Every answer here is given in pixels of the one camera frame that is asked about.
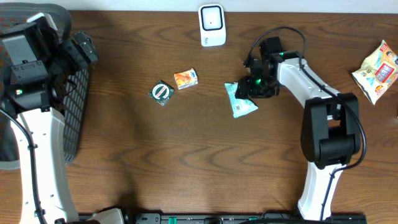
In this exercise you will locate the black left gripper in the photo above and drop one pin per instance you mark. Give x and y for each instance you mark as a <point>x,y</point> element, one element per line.
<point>83,47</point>

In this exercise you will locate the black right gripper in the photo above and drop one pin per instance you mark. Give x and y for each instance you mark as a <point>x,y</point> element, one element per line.
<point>245,87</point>

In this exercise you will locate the light green snack packet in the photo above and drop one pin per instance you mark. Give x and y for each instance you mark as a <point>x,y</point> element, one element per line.
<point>239,107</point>

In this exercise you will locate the orange snack packet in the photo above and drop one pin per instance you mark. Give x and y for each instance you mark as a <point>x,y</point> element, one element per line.
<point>186,79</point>

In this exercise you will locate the dark snack packet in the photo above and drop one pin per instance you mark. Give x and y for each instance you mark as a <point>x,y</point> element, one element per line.
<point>161,92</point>

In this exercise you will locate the yellow snack packet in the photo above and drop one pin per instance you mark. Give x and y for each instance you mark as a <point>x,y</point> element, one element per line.
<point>377,72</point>

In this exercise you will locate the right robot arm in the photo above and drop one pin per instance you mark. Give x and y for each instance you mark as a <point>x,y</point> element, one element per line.
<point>330,133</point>

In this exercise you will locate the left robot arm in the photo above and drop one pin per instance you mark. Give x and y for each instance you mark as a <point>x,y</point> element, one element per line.
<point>35,91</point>

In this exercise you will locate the white barcode scanner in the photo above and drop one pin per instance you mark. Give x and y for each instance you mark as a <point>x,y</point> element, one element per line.
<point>212,25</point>

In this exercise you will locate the grey plastic mesh basket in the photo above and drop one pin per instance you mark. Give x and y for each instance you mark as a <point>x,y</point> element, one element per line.
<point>18,12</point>

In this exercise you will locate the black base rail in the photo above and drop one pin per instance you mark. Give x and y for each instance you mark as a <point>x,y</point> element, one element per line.
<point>242,218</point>

